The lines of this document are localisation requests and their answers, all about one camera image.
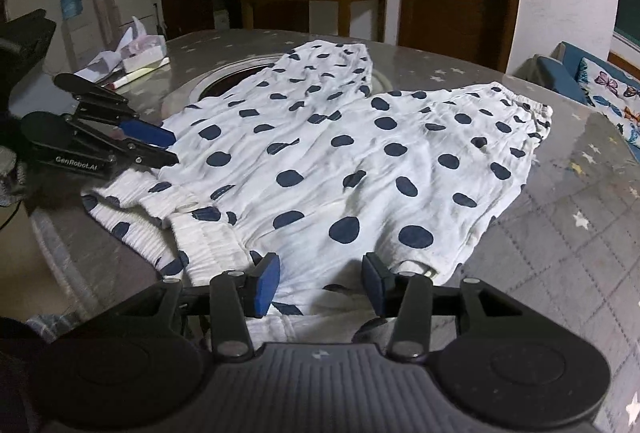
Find white water dispenser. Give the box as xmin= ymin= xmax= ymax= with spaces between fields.
xmin=60 ymin=16 xmax=103 ymax=69

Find white navy polka dot pants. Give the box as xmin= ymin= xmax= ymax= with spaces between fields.
xmin=81 ymin=40 xmax=554 ymax=345

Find butterfly printed blanket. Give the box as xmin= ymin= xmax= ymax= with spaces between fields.
xmin=575 ymin=57 xmax=640 ymax=150

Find black round induction cooktop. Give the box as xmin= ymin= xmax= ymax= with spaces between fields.
xmin=201 ymin=62 xmax=282 ymax=100

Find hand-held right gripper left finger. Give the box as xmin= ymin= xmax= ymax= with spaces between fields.
xmin=145 ymin=252 xmax=282 ymax=361

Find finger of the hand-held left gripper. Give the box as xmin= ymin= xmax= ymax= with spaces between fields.
xmin=74 ymin=100 xmax=177 ymax=150
xmin=67 ymin=114 xmax=180 ymax=170

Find blue sofa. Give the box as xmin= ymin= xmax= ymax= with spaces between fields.
xmin=515 ymin=40 xmax=640 ymax=115

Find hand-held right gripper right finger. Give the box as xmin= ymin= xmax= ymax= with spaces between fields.
xmin=361 ymin=251 xmax=521 ymax=361

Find tissue pack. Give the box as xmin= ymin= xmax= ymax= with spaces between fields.
xmin=121 ymin=16 xmax=169 ymax=73

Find grey star-patterned tablecloth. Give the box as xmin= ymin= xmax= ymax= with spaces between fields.
xmin=10 ymin=28 xmax=640 ymax=433

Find white crumpled paper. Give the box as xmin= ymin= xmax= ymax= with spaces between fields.
xmin=74 ymin=47 xmax=127 ymax=85

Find white tube with red cap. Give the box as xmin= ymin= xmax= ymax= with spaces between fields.
xmin=107 ymin=62 xmax=172 ymax=90

